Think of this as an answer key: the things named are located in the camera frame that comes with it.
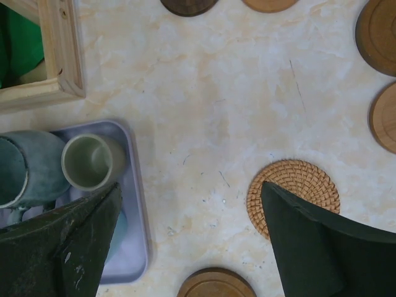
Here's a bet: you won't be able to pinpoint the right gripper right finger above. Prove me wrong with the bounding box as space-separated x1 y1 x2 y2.
261 182 395 296

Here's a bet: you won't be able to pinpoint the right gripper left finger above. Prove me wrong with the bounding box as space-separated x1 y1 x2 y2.
1 183 122 296

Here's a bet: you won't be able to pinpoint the brown grooved coaster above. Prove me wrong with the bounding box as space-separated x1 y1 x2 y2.
176 267 257 297
355 0 395 77

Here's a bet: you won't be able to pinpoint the light blue mug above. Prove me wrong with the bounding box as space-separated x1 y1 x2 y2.
105 211 128 264

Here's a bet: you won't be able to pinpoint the woven rattan coaster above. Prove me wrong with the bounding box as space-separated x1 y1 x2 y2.
246 159 340 239

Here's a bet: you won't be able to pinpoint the small olive green cup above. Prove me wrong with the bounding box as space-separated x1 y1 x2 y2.
61 133 126 192

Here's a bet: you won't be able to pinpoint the light bamboo coaster right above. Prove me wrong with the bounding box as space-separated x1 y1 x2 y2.
368 82 395 154

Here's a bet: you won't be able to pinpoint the light wood coaster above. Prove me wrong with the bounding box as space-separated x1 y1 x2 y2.
243 0 298 13

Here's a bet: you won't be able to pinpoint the dark walnut coaster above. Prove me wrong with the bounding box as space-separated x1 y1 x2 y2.
160 0 218 17

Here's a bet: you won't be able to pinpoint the dark green speckled mug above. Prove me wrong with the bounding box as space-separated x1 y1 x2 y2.
1 130 70 225

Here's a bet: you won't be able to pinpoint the wooden rack base tray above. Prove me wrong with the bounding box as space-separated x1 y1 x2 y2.
1 0 85 114

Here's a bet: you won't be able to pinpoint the green tank top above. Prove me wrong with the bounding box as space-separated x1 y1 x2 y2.
1 4 44 88

